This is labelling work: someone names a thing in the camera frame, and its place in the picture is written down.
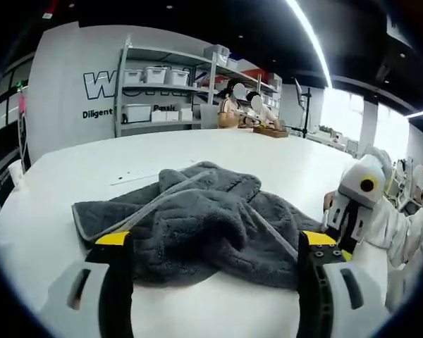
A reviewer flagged person's right hand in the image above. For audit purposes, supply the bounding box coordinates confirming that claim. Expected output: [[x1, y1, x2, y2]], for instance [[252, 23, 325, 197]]
[[323, 191, 338, 213]]

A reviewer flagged monitor on black stand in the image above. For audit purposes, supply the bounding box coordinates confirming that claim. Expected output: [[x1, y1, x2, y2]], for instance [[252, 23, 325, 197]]
[[294, 77, 314, 139]]

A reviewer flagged row of white office chairs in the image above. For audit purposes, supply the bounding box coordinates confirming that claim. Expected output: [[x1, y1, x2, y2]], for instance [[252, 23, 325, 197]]
[[384, 158, 423, 212]]

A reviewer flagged wooden tray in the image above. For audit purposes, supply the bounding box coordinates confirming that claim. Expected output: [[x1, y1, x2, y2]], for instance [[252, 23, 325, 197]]
[[252, 125, 289, 139]]

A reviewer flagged black sign panel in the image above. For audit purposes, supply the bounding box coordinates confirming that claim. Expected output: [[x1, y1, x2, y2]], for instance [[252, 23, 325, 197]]
[[0, 165, 15, 207]]

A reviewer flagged grey metal shelving rack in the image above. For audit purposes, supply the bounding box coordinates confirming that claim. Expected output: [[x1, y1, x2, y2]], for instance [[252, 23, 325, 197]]
[[114, 35, 283, 138]]

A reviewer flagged pale grey board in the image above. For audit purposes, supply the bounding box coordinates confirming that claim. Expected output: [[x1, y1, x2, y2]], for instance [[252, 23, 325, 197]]
[[200, 104, 221, 130]]

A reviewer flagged white paper cup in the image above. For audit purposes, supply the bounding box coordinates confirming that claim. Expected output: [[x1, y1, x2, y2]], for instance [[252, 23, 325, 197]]
[[7, 158, 25, 189]]

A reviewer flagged grey fluffy towel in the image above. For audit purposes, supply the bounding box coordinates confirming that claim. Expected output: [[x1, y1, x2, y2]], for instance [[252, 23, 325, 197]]
[[72, 161, 327, 292]]

